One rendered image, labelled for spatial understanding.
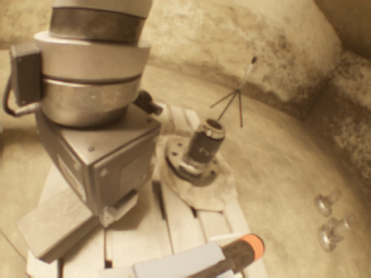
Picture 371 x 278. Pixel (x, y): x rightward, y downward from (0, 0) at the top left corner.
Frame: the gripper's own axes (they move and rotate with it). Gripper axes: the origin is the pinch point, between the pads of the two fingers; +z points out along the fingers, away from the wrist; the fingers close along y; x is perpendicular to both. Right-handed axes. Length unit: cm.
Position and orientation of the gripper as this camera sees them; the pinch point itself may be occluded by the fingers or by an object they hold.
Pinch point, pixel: (91, 197)
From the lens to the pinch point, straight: 47.3
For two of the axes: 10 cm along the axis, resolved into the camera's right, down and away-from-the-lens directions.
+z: -3.5, 7.6, 5.5
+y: 8.1, 5.4, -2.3
